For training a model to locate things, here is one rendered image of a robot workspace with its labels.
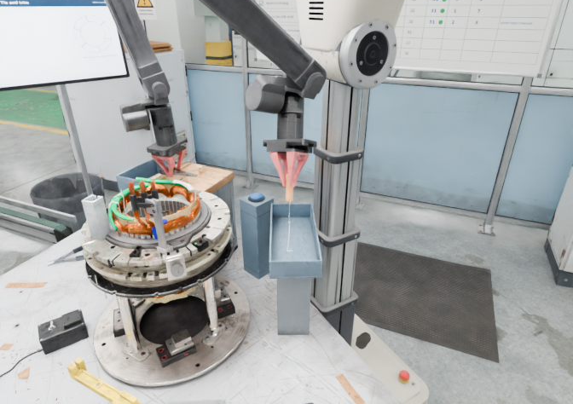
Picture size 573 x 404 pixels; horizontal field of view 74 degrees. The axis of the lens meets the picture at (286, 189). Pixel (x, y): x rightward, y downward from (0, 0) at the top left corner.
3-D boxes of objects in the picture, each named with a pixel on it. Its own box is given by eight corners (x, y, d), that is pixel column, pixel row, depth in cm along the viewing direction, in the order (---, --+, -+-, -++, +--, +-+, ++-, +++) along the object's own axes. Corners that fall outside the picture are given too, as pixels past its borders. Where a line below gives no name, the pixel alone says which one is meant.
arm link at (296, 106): (309, 87, 81) (292, 91, 85) (285, 81, 76) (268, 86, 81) (309, 119, 81) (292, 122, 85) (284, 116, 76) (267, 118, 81)
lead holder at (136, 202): (130, 210, 69) (127, 194, 68) (146, 201, 73) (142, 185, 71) (147, 214, 68) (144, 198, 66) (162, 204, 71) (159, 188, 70)
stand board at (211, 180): (141, 190, 111) (140, 183, 109) (183, 168, 126) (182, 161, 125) (197, 204, 103) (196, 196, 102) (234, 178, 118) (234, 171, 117)
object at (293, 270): (317, 359, 89) (322, 261, 76) (271, 360, 89) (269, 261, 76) (309, 288, 111) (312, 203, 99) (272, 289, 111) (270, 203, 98)
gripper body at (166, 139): (147, 153, 103) (141, 128, 100) (170, 141, 111) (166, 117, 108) (165, 157, 101) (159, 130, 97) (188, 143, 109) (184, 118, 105)
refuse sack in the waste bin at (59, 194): (31, 243, 232) (13, 192, 216) (83, 214, 264) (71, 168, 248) (77, 257, 218) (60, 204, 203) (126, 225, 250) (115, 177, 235)
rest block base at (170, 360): (156, 352, 88) (155, 348, 87) (189, 337, 92) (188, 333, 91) (162, 368, 84) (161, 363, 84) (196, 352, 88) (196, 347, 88)
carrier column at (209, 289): (207, 337, 92) (198, 268, 83) (212, 329, 94) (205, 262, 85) (216, 339, 91) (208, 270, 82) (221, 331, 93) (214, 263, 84)
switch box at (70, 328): (42, 338, 94) (36, 321, 92) (85, 321, 99) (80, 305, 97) (44, 355, 90) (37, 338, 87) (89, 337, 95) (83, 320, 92)
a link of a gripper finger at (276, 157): (298, 187, 77) (298, 141, 76) (268, 186, 80) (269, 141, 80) (312, 187, 83) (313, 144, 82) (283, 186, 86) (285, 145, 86)
